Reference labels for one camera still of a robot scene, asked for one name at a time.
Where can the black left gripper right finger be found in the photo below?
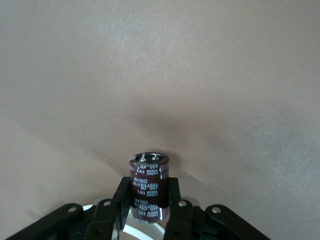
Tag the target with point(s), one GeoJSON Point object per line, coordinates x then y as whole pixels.
{"type": "Point", "coordinates": [182, 220]}

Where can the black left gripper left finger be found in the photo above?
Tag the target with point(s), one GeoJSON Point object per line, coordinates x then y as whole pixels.
{"type": "Point", "coordinates": [105, 220]}

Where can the dark brown cylindrical capacitor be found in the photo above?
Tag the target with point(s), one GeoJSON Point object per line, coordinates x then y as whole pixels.
{"type": "Point", "coordinates": [150, 175]}

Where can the brown table mat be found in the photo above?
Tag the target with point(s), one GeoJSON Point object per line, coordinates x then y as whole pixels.
{"type": "Point", "coordinates": [160, 75]}

